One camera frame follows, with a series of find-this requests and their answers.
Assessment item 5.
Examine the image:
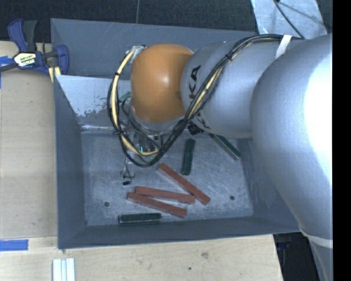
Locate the black cylinder on white bracket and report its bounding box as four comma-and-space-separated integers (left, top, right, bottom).
188, 121, 206, 136

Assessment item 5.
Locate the red-brown flat block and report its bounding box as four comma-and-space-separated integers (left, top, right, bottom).
134, 186, 197, 205
126, 191, 188, 219
157, 163, 212, 206

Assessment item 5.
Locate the pale wood flat board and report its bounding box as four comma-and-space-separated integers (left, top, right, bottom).
0, 68, 59, 240

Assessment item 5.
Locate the dark green flat block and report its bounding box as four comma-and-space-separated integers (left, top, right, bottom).
180, 138, 197, 176
118, 212, 163, 225
209, 133, 242, 162

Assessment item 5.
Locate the grey metal bin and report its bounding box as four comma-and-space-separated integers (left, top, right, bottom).
50, 18, 301, 250

